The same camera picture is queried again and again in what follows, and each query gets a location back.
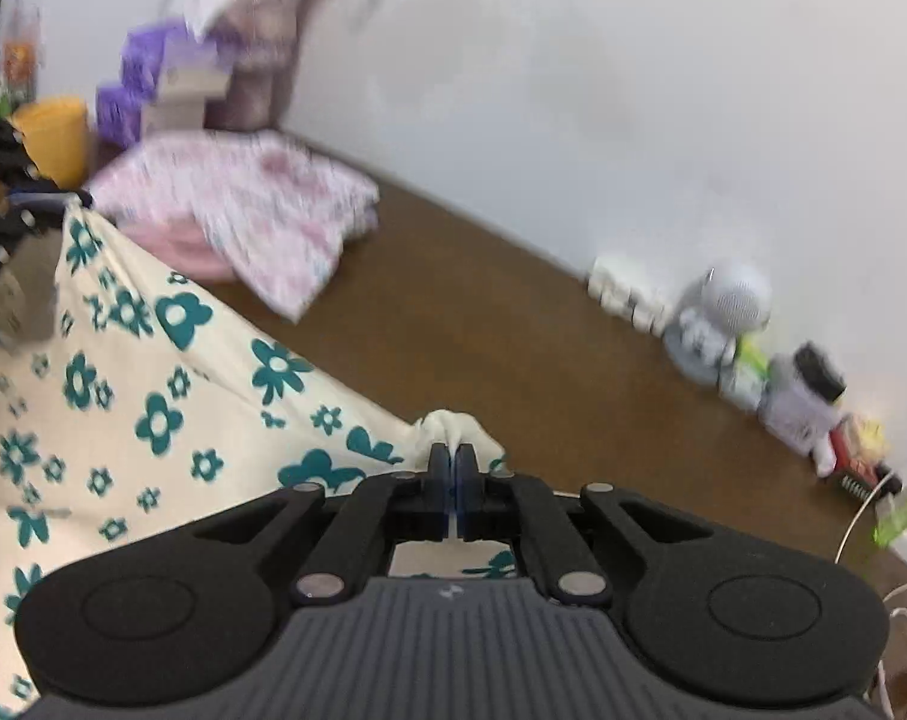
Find cream green-flowered garment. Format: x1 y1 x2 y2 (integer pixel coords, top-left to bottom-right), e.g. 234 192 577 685
0 202 518 720

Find sealed purple tissue pack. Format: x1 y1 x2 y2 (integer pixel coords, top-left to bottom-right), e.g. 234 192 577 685
95 79 207 149

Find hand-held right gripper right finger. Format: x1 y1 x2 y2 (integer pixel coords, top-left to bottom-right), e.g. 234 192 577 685
453 442 717 608

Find colourful clear packets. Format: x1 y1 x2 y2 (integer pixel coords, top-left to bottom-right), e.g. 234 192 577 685
0 0 42 117

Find black charger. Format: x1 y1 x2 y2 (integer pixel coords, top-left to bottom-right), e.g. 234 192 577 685
791 343 848 400

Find green spray bottle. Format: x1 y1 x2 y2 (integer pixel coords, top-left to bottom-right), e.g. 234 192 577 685
873 491 907 548

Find pale yellow small box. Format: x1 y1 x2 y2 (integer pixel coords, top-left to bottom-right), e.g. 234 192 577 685
847 412 890 458

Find pink mottled vase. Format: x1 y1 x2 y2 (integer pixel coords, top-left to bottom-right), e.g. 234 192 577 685
214 0 305 132

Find red black box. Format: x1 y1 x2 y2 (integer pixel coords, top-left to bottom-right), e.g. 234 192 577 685
828 420 905 500

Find white cable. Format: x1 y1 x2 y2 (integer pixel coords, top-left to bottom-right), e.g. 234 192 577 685
832 469 907 720

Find yellow mug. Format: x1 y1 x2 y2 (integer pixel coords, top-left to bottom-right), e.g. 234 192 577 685
10 96 91 188

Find white robot-shaped speaker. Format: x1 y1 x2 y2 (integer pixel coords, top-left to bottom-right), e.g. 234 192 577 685
663 259 773 387

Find plain pink cloth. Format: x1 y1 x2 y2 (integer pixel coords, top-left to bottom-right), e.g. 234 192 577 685
119 221 237 284

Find open purple tissue pack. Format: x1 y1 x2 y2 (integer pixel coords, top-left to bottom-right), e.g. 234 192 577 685
119 0 237 102

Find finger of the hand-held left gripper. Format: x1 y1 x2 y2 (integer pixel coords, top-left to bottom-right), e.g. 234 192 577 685
7 184 95 212
0 208 68 250

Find pink floral garment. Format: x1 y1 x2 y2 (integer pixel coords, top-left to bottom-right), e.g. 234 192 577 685
86 129 383 320

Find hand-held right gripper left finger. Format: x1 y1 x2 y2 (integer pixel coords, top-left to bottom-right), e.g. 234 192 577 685
191 442 455 608

